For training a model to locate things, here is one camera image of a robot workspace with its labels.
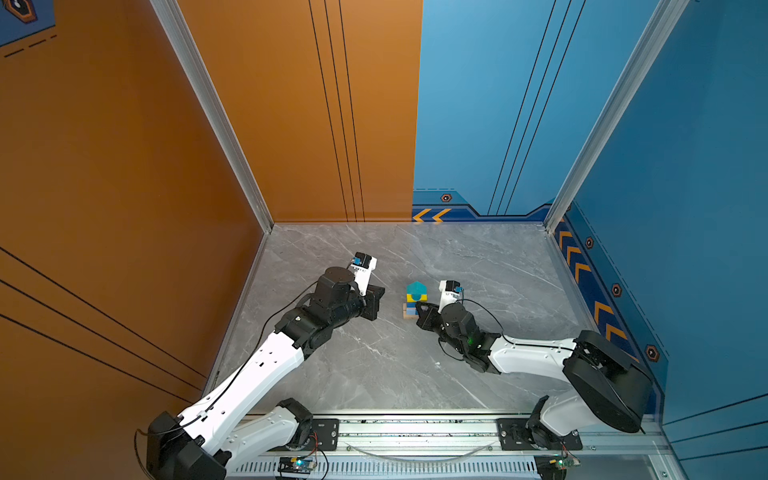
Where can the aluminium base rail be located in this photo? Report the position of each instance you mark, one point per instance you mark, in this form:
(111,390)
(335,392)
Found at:
(463,445)

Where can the yellow wood block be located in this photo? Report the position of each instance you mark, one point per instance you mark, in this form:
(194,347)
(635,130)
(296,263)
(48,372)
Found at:
(408,298)

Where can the teal wood block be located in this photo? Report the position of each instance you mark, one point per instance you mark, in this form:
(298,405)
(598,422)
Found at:
(417,288)

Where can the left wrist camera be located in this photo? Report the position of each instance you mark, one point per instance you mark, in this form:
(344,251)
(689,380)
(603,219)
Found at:
(362,266)

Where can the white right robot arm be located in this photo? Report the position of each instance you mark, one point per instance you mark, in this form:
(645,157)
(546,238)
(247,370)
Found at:
(606,384)

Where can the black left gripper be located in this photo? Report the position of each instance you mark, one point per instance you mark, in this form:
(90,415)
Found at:
(371,297)

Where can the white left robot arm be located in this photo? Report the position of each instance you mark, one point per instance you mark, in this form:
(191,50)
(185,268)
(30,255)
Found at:
(209,439)

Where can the aluminium corner post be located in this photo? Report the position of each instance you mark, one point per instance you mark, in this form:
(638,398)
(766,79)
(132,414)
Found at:
(173,22)
(652,40)

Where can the natural wood block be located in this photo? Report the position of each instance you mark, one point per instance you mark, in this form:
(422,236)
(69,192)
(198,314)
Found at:
(408,317)

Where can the right circuit board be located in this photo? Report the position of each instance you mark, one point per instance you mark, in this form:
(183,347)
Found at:
(565,461)

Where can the aluminium corner post left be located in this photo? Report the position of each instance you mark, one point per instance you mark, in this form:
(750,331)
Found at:
(173,22)

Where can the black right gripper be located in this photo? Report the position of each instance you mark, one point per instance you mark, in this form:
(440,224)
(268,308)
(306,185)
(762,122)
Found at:
(425,321)

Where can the circuit board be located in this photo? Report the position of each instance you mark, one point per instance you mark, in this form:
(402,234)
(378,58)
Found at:
(296,466)
(565,461)

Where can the left circuit board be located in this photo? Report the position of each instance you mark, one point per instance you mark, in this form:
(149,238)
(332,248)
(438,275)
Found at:
(296,466)

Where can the aluminium corner post right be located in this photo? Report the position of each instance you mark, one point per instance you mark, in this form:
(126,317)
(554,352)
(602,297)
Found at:
(652,40)

